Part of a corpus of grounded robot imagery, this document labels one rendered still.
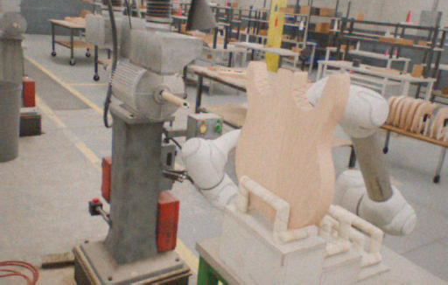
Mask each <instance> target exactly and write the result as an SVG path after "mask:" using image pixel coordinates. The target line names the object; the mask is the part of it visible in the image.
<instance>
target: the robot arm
mask: <svg viewBox="0 0 448 285"><path fill-rule="evenodd" d="M328 78H329V76H327V77H325V78H324V79H322V80H319V81H317V83H316V84H313V86H312V87H310V88H309V89H308V90H307V91H305V94H306V98H307V99H308V101H309V102H310V104H311V106H313V107H315V106H317V103H318V102H319V99H320V97H321V93H322V91H323V89H324V87H325V83H326V81H327V80H328ZM388 117H389V104H388V103H387V101H386V100H385V99H384V98H383V97H381V95H380V94H378V93H376V92H375V91H372V90H369V89H368V88H365V87H359V86H356V85H353V84H350V92H349V96H348V103H347V105H346V108H345V110H344V114H343V115H342V116H341V117H340V119H339V121H338V123H339V124H340V126H341V127H342V128H343V129H344V131H345V132H347V133H348V135H349V136H351V140H352V144H353V148H354V151H355V154H356V158H357V161H358V163H359V166H360V170H345V171H344V172H343V173H340V176H339V177H338V178H337V181H336V183H335V185H334V192H333V199H332V203H331V205H338V206H340V207H341V208H344V209H346V210H347V211H349V212H351V213H353V215H355V216H358V217H359V218H361V219H363V220H366V221H367V222H368V223H369V224H372V225H374V226H375V227H377V228H379V229H381V230H382V232H383V233H387V234H390V235H394V236H403V235H406V234H408V233H411V230H412V229H414V227H415V224H416V222H417V217H416V214H415V211H414V210H413V208H412V207H411V206H410V205H409V204H407V203H406V200H405V199H404V198H403V197H402V194H401V193H400V192H399V191H398V190H397V188H395V187H394V186H392V185H391V183H390V180H389V172H388V169H387V166H386V163H385V160H384V155H383V151H382V146H381V140H380V137H379V134H378V131H377V129H378V128H379V127H380V126H381V125H383V124H384V122H385V121H386V120H387V118H388ZM240 132H241V129H237V130H234V131H231V132H227V133H226V134H225V135H223V136H220V138H218V139H215V140H208V139H207V140H206V141H205V139H200V138H193V139H189V140H188V141H186V143H184V145H183V148H182V150H181V157H182V162H183V165H184V166H185V169H183V170H174V169H170V167H168V166H167V165H165V164H164V163H163V162H160V169H162V170H163V177H165V178H168V179H171V180H177V181H179V182H180V183H183V180H190V183H191V184H193V186H194V188H195V189H196V190H197V191H199V192H200V193H201V195H203V196H204V197H205V199H206V200H207V201H208V202H209V203H210V204H211V205H212V206H215V207H216V208H217V209H218V210H222V211H223V210H224V206H227V205H233V204H234V203H235V200H236V199H237V197H238V187H237V186H236V185H235V184H234V182H233V181H232V180H231V179H230V178H229V177H228V176H227V174H226V173H225V172H224V171H223V169H224V166H225V165H226V163H227V161H228V160H227V157H228V153H229V152H230V150H231V149H233V148H234V147H236V143H237V140H238V135H239V133H240ZM185 172H186V174H185Z"/></svg>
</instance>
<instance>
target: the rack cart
mask: <svg viewBox="0 0 448 285"><path fill-rule="evenodd" d="M432 117H433V115H430V119H427V121H426V123H425V129H423V130H422V132H420V130H421V127H422V120H423V117H421V119H420V122H419V125H418V129H417V132H414V131H413V128H411V130H408V129H407V121H406V124H405V129H401V121H400V125H399V127H397V126H396V124H395V120H394V122H393V125H389V121H388V124H385V123H384V124H383V125H381V126H380V127H379V128H380V129H386V130H387V131H388V133H387V136H386V140H385V143H384V148H383V154H384V155H386V154H387V153H388V151H389V148H388V146H389V140H390V137H391V134H392V132H396V133H398V134H401V135H404V136H410V137H413V138H416V139H417V140H423V141H426V142H427V143H432V144H437V145H439V146H442V147H443V148H442V151H441V154H440V157H439V160H438V165H437V170H436V173H435V174H436V175H435V177H434V179H433V182H434V183H438V182H439V179H440V176H439V175H440V174H441V171H442V168H443V163H444V159H445V155H446V152H447V148H448V124H447V126H446V131H445V134H444V135H443V136H442V137H441V138H439V137H440V134H441V131H442V128H443V123H442V122H440V125H439V129H438V134H437V138H436V137H434V136H433V134H432V131H433V126H434V122H433V125H432V129H431V130H430V125H431V121H432Z"/></svg>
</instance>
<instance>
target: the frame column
mask: <svg viewBox="0 0 448 285"><path fill-rule="evenodd" d="M109 112H110V115H111V117H112V144H111V170H110V200H109V218H110V219H111V220H112V221H113V228H112V229H111V228H110V227H109V230H108V234H107V236H106V238H105V240H104V242H103V244H104V246H105V247H106V248H107V249H108V252H109V253H110V254H111V255H112V258H114V260H115V261H116V263H117V264H118V265H122V264H124V263H128V262H131V261H138V260H141V259H143V258H147V257H151V256H155V255H158V254H160V253H158V248H157V242H156V225H157V214H158V193H159V181H160V158H161V147H162V135H163V126H164V124H165V122H153V123H142V124H132V125H129V124H128V123H127V122H126V121H124V120H123V119H122V118H120V117H118V116H117V115H115V114H113V113H112V112H111V111H110V110H109Z"/></svg>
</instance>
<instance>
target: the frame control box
mask: <svg viewBox="0 0 448 285"><path fill-rule="evenodd" d="M217 118H220V130H218V131H217V130H216V125H218V124H217V123H216V119H217ZM203 119H205V121H206V123H205V124H201V120H203ZM202 126H205V128H206V129H205V132H201V131H200V129H201V127H202ZM222 129H223V117H220V116H219V115H217V114H192V115H187V122H186V140H185V142H186V141H188V140H189V139H193V138H200V139H205V141H206V140H207V139H208V140H215V139H218V138H220V136H222ZM170 139H171V140H172V141H173V142H174V143H175V144H176V145H177V146H178V148H179V149H180V150H182V148H183V147H181V145H180V144H179V143H178V142H177V141H176V140H175V139H174V138H167V139H166V142H164V143H165V144H168V143H170Z"/></svg>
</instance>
